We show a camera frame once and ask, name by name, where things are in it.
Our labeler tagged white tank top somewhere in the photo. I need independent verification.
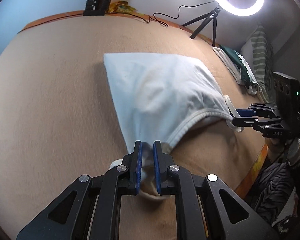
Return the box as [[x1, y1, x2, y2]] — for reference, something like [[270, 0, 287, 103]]
[[103, 53, 242, 202]]

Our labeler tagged stack of folded clothes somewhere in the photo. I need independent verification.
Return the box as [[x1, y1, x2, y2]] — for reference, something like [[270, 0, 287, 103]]
[[213, 46, 259, 95]]

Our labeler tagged right hand white glove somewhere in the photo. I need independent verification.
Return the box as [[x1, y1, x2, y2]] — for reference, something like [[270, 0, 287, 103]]
[[265, 138, 300, 166]]

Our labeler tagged green striped white pillow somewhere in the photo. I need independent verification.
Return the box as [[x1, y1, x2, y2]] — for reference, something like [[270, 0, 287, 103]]
[[240, 24, 275, 103]]

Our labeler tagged black mini tripod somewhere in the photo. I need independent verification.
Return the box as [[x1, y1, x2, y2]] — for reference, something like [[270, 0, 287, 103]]
[[181, 6, 221, 47]]

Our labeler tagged small floral fabric pouch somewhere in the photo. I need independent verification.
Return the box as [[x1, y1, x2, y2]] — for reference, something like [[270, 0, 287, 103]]
[[107, 1, 137, 14]]

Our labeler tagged black power cable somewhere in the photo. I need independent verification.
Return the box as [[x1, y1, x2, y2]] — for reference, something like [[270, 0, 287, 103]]
[[129, 0, 233, 28]]

